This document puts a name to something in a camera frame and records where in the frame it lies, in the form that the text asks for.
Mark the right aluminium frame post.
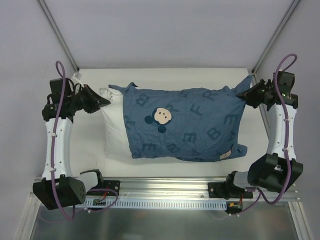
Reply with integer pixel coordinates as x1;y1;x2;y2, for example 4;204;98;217
251;0;302;74

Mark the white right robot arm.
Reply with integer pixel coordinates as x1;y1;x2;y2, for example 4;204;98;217
223;80;304;199

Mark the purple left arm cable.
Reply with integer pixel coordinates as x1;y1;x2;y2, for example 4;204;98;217
51;60;119;221

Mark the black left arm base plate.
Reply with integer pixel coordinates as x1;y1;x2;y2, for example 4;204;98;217
95;179;121;197

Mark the blue patterned pillowcase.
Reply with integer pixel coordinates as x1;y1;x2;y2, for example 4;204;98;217
109;76;252;162

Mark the left aluminium frame post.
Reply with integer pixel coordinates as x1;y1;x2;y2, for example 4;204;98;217
36;0;80;72

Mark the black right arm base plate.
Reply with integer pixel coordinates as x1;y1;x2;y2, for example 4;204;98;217
207;182;253;200

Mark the white pillow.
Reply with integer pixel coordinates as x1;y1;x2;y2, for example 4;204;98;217
99;87;131;159

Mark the aluminium mounting rail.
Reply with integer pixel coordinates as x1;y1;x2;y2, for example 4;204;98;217
29;176;300;202

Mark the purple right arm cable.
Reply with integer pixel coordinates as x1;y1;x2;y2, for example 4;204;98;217
224;53;298;218

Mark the aluminium frame post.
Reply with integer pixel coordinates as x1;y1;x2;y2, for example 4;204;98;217
251;0;302;74
36;0;80;72

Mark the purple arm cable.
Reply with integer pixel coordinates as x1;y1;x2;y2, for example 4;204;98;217
224;53;298;218
51;60;119;221

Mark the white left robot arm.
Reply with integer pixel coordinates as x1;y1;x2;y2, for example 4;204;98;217
32;83;110;210

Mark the white slotted cable duct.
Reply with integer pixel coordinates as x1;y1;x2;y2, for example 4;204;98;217
77;198;227;211

